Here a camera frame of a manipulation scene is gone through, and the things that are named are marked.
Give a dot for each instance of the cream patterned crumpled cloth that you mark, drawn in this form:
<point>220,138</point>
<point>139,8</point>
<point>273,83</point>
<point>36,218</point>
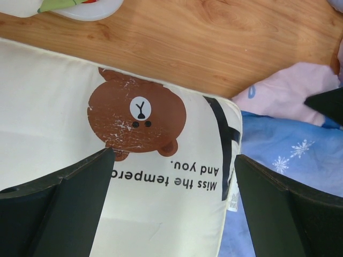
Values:
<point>28,8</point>

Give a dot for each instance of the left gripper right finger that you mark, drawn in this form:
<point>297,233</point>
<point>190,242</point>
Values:
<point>286,217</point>

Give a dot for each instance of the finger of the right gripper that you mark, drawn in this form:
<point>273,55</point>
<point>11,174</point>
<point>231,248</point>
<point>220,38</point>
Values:
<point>328,104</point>

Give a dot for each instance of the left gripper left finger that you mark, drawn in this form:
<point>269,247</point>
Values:
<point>57,214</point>

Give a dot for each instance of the blue pink snowflake pillowcase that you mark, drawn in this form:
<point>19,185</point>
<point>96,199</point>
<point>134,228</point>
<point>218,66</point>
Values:
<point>279,131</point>

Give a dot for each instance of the cream bear print pillow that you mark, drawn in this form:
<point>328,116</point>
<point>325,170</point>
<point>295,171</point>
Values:
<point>174,148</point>

